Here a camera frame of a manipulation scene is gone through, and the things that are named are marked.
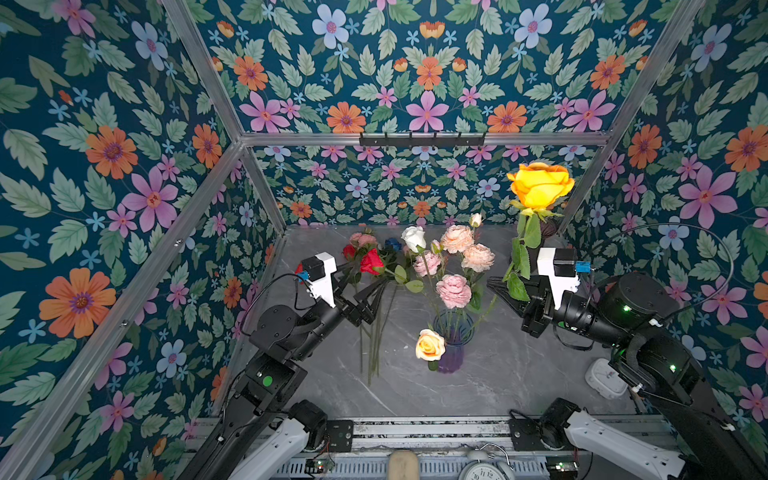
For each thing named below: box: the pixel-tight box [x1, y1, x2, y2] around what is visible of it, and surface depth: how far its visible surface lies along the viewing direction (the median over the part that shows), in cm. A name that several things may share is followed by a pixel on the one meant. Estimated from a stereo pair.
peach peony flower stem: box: [440, 213, 499, 336], surface depth 66 cm
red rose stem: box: [360, 248, 424, 319], surface depth 67 cm
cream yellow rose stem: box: [415, 323, 446, 371], surface depth 47 cm
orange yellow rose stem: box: [502, 162, 575, 301], surface depth 36 cm
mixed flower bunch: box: [341, 231, 424, 386], surface depth 90 cm
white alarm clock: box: [457, 442, 516, 480], surface depth 67 cm
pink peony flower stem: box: [414, 239, 472, 343], surface depth 66 cm
